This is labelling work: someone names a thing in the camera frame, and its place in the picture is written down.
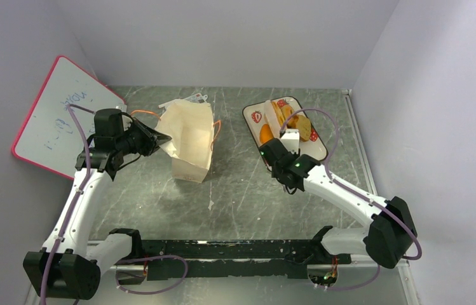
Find orange fake bread roll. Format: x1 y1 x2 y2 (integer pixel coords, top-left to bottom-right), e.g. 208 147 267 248
280 104 295 123

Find metal food tongs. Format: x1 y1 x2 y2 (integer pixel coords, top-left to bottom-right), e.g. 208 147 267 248
264 100 283 139

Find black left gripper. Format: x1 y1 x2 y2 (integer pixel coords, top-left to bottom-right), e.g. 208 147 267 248
116 117 171 156

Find orange fake donut bread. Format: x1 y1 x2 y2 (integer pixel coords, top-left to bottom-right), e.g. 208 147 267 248
271 101 285 125

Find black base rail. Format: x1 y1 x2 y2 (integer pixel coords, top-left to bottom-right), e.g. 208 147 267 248
118 240 351 281

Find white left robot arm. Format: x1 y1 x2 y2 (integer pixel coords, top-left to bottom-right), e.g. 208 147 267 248
23 105 172 304

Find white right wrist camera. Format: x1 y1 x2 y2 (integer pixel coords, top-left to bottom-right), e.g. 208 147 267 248
280 128 300 154

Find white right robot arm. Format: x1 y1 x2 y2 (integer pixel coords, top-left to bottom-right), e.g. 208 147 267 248
259 139 417 269

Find pink framed whiteboard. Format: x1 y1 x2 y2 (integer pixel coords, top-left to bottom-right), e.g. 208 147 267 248
11 55 127 179

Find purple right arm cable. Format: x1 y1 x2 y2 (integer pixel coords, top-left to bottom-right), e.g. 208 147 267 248
278 108 423 292

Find strawberry print white tray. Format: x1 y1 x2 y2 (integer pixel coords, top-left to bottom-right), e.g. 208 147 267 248
242 96 328 161

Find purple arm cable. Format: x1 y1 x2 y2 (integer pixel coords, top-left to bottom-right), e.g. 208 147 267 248
39 104 189 305
278 108 423 292

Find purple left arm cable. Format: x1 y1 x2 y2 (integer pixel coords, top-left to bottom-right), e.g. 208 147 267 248
39 104 189 305

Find orange fake bread bun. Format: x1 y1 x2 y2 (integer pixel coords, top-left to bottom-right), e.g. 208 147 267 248
259 124 274 145

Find beige paper gift bag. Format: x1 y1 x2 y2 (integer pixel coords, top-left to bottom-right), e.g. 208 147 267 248
155 99 221 183

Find clear plastic package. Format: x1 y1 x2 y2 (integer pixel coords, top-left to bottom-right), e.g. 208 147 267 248
158 93 208 109

